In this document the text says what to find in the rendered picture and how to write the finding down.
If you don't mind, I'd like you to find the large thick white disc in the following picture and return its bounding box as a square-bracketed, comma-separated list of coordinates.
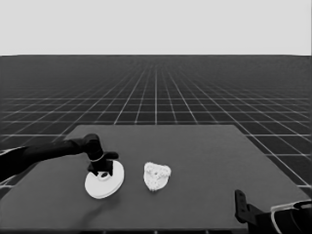
[84, 160, 126, 200]

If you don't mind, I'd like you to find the white round pinned carrier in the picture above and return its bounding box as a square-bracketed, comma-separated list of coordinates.
[142, 161, 173, 192]

